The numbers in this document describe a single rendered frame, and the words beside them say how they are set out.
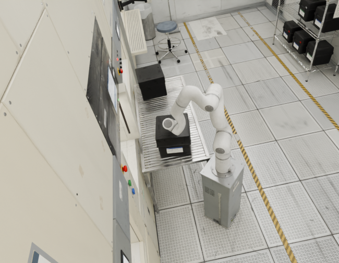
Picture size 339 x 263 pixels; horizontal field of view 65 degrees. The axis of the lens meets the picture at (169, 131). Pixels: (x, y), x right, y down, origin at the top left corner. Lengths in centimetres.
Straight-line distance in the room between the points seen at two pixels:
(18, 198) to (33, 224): 7
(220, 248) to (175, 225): 49
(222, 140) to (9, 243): 156
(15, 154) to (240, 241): 243
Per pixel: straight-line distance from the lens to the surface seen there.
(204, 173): 225
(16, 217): 59
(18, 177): 61
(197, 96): 169
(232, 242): 281
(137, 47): 389
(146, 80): 287
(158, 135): 223
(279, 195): 310
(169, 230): 288
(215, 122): 182
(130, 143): 244
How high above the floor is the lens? 261
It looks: 45 degrees down
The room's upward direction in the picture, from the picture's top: 11 degrees counter-clockwise
